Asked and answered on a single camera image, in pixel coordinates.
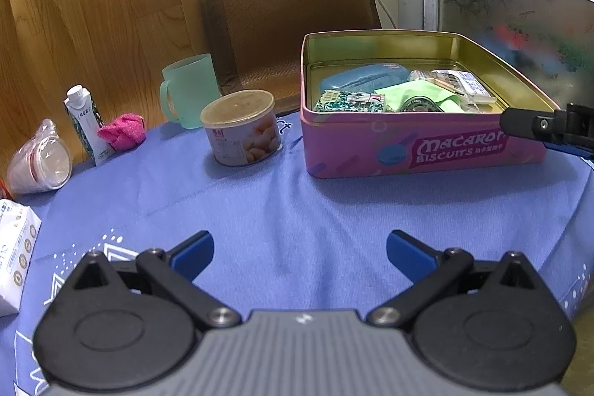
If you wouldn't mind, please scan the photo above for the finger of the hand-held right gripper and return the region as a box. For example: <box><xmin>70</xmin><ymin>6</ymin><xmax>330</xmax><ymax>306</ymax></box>
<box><xmin>501</xmin><ymin>104</ymin><xmax>594</xmax><ymax>146</ymax></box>
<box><xmin>542</xmin><ymin>139</ymin><xmax>594</xmax><ymax>161</ymax></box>

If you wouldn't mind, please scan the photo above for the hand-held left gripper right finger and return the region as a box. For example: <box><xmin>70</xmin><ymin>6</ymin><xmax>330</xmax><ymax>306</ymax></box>
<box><xmin>368</xmin><ymin>230</ymin><xmax>541</xmax><ymax>328</ymax></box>

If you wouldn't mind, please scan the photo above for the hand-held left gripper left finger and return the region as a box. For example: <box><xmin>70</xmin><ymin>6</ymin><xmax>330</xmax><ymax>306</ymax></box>
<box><xmin>69</xmin><ymin>231</ymin><xmax>242</xmax><ymax>328</ymax></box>

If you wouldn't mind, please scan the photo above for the white wet wipes pack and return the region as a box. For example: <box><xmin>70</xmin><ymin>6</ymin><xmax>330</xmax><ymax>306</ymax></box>
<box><xmin>431</xmin><ymin>70</ymin><xmax>498</xmax><ymax>104</ymax></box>

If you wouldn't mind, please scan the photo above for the black tape roll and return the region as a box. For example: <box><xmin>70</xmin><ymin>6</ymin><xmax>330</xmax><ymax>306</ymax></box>
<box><xmin>402</xmin><ymin>96</ymin><xmax>439</xmax><ymax>113</ymax></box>

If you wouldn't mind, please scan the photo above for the cotton swabs bag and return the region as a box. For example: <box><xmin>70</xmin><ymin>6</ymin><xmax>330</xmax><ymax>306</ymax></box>
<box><xmin>408</xmin><ymin>70</ymin><xmax>467</xmax><ymax>96</ymax></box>

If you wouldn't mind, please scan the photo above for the pink biscuit tin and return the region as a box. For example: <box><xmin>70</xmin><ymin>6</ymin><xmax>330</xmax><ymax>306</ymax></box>
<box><xmin>299</xmin><ymin>30</ymin><xmax>561</xmax><ymax>180</ymax></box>

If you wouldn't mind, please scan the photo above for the green cloth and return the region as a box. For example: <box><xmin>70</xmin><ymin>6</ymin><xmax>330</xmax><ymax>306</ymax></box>
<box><xmin>375</xmin><ymin>81</ymin><xmax>465</xmax><ymax>114</ymax></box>

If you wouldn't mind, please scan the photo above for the green patterned tissue packet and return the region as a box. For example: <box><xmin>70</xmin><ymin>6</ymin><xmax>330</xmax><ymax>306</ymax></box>
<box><xmin>313</xmin><ymin>90</ymin><xmax>387</xmax><ymax>113</ymax></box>

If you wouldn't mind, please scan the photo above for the blue plastic case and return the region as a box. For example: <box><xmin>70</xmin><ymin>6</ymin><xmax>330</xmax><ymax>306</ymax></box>
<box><xmin>319</xmin><ymin>62</ymin><xmax>409</xmax><ymax>93</ymax></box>

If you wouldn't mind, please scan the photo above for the blue printed tablecloth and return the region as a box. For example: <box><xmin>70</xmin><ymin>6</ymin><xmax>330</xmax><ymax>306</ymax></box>
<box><xmin>0</xmin><ymin>108</ymin><xmax>594</xmax><ymax>396</ymax></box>

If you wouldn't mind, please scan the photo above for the frosted glass sliding door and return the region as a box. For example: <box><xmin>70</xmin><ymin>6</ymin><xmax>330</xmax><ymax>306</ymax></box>
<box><xmin>392</xmin><ymin>0</ymin><xmax>594</xmax><ymax>118</ymax></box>

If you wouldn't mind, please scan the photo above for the round snack can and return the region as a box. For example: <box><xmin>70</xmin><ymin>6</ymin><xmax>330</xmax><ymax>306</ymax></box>
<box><xmin>200</xmin><ymin>90</ymin><xmax>281</xmax><ymax>167</ymax></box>

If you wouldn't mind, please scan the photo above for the pink cloth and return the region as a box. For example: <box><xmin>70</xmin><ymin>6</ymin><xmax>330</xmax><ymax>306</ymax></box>
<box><xmin>97</xmin><ymin>113</ymin><xmax>147</xmax><ymax>153</ymax></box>

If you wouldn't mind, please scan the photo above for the green plastic mug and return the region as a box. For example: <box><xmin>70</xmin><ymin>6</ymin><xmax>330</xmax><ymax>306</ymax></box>
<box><xmin>160</xmin><ymin>53</ymin><xmax>221</xmax><ymax>130</ymax></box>

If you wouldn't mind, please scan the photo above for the green white milk carton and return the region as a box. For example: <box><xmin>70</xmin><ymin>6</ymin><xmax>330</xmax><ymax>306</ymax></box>
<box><xmin>63</xmin><ymin>85</ymin><xmax>117</xmax><ymax>167</ymax></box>

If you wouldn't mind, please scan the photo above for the clear plastic jar, red lid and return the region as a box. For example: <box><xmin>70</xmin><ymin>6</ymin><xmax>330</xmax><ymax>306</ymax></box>
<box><xmin>6</xmin><ymin>119</ymin><xmax>74</xmax><ymax>195</ymax></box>

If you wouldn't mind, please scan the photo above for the large white tissue pack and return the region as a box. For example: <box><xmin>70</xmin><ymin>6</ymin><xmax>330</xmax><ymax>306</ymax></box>
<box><xmin>0</xmin><ymin>199</ymin><xmax>42</xmax><ymax>317</ymax></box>

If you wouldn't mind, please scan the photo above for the brown chair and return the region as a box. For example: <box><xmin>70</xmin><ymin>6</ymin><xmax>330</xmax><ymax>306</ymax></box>
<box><xmin>200</xmin><ymin>0</ymin><xmax>384</xmax><ymax>118</ymax></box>

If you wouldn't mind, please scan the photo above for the wooden board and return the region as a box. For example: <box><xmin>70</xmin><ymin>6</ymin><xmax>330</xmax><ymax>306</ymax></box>
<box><xmin>0</xmin><ymin>0</ymin><xmax>226</xmax><ymax>174</ymax></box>

